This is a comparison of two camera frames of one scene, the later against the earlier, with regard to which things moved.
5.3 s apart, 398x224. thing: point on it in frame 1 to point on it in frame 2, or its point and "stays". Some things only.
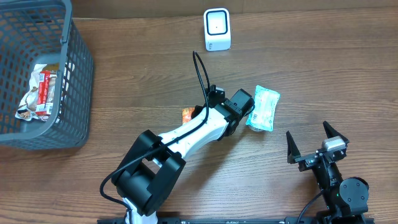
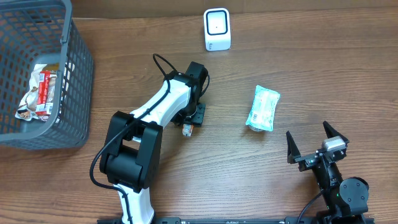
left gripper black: x=247 y=104 to x=198 y=115
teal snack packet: x=262 y=116 stays
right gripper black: x=313 y=157 stays
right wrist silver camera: x=334 y=143 stays
